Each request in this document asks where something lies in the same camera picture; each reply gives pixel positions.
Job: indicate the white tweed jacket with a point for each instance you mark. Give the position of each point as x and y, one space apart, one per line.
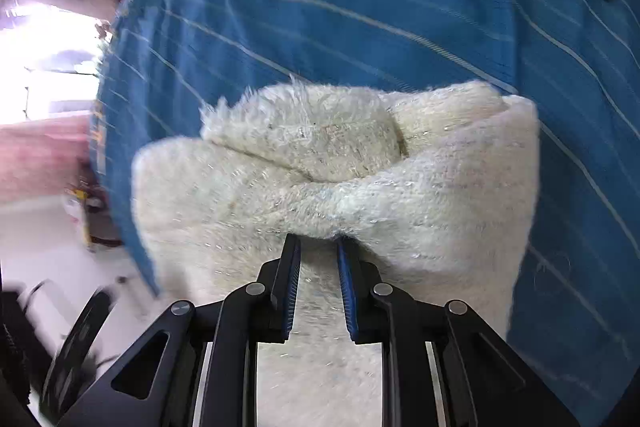
400 187

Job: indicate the blue striped bedsheet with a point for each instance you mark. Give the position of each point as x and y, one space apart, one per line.
350 7

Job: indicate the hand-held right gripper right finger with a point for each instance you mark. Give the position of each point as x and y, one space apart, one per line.
350 292

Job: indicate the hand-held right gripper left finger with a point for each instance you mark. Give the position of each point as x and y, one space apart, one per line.
287 287

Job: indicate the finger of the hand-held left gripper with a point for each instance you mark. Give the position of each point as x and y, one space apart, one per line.
65 372

